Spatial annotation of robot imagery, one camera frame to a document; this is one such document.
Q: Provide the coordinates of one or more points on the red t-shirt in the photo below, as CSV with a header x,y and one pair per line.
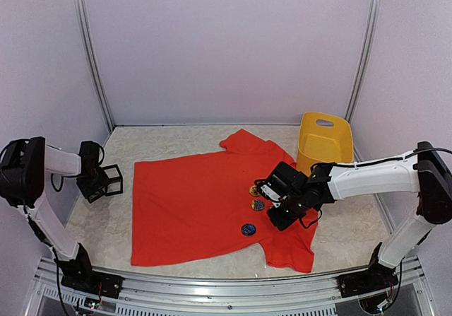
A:
x,y
193,207

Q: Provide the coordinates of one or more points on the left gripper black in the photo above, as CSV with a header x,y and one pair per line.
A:
x,y
102,181

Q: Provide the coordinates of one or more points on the blue starry round brooch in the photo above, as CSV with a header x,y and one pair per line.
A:
x,y
248,229

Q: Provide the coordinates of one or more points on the black display box left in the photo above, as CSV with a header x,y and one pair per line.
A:
x,y
93,194

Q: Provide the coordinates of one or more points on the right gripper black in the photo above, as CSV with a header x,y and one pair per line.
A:
x,y
282,223

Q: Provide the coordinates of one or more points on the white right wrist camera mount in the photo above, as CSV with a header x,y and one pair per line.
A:
x,y
269,194

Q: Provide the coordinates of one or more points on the black display box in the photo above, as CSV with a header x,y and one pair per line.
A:
x,y
93,194
115,183

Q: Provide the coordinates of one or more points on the right aluminium corner post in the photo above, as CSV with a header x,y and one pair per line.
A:
x,y
364,57

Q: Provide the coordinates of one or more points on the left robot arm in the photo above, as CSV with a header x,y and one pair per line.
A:
x,y
24,163

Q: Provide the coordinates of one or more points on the aluminium front rail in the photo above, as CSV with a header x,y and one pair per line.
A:
x,y
147,294

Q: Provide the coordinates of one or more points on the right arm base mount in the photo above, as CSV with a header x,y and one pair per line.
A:
x,y
374,278

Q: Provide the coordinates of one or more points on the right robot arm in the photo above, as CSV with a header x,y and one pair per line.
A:
x,y
421,171

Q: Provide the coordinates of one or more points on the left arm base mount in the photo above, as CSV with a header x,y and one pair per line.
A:
x,y
92,280

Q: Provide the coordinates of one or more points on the black display box right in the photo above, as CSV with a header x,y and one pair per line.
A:
x,y
115,183

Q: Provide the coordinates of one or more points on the yellow round brooch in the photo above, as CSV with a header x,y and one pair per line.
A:
x,y
253,191

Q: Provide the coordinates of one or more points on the yellow plastic basket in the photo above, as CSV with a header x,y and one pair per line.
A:
x,y
323,139

